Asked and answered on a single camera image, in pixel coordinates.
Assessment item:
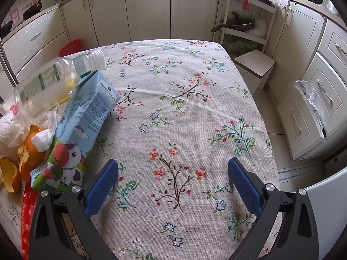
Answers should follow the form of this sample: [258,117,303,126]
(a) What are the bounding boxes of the red snack wrapper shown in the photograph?
[21,183,38,260]

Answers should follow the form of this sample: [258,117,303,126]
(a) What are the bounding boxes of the orange peel piece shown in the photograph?
[1,124,45,193]

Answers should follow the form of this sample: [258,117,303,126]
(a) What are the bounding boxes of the blue milk carton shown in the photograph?
[31,70,121,193]

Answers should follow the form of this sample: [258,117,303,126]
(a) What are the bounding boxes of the white tissue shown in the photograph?
[1,108,61,160]

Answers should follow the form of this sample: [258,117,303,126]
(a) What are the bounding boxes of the clear plastic bottle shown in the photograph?
[13,48,106,117]

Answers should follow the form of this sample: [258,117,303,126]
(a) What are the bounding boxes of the white kitchen cabinets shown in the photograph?
[2,0,218,82]

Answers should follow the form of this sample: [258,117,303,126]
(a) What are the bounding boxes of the floral tablecloth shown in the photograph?
[0,39,283,260]

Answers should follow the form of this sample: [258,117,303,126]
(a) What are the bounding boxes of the white refrigerator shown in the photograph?
[305,168,346,259]

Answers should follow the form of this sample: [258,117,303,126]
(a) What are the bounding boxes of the small white step stool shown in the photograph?
[234,50,275,96]

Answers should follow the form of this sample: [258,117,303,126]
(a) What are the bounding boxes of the clear plastic bag on drawer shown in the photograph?
[289,79,324,130]

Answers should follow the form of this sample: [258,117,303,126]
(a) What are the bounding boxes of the white drawer cabinet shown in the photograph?
[268,0,346,160]

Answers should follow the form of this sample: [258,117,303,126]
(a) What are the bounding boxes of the black wok on rack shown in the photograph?
[211,11,255,33]

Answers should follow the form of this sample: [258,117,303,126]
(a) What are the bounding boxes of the white storage rack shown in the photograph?
[212,0,277,52]

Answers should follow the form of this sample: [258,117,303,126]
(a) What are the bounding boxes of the black frying pan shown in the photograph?
[22,0,42,21]

